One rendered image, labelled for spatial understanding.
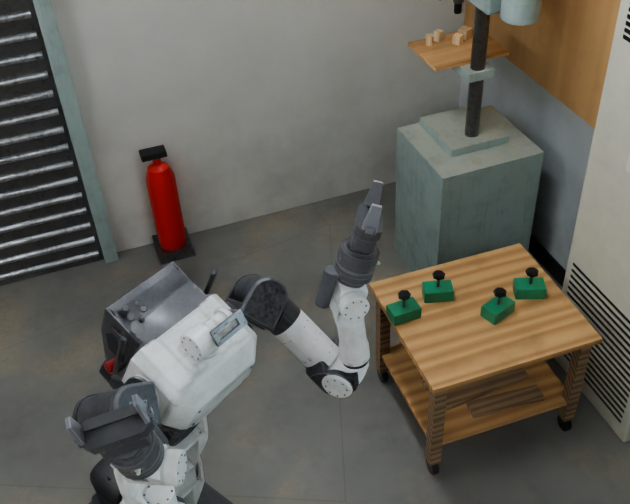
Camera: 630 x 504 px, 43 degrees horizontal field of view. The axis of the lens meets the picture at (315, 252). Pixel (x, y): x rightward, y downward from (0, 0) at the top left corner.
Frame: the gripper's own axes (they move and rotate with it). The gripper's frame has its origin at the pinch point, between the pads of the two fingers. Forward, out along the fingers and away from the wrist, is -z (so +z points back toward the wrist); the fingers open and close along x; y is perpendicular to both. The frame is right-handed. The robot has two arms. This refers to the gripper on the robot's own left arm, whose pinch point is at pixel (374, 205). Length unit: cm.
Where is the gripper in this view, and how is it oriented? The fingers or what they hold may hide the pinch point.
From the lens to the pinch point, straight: 170.0
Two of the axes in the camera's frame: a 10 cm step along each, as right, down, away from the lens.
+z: -2.3, 8.2, 5.3
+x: -1.0, 5.2, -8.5
